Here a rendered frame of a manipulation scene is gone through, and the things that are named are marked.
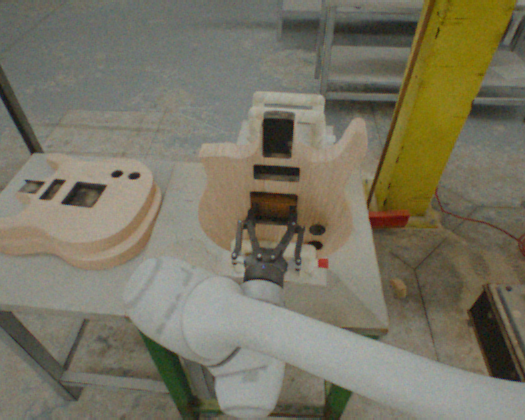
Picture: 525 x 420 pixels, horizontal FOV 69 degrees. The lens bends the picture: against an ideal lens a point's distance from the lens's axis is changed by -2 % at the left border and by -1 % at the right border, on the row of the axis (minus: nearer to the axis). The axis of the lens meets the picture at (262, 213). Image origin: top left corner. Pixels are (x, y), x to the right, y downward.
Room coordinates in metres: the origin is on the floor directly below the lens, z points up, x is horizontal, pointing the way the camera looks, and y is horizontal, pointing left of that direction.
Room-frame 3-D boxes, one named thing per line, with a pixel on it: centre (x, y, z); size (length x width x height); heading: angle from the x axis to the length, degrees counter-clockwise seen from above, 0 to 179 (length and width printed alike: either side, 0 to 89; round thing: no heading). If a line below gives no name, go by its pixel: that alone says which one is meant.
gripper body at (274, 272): (0.43, 0.00, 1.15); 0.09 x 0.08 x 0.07; 173
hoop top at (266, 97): (0.97, -0.07, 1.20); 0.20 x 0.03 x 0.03; 83
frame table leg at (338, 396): (0.46, -0.26, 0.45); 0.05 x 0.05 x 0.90; 87
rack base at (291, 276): (0.62, -0.03, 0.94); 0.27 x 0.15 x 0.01; 84
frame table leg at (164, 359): (0.49, 0.29, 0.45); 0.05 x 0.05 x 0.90; 87
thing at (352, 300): (0.72, 0.00, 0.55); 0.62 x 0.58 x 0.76; 87
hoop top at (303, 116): (0.89, -0.06, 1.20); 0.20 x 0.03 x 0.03; 83
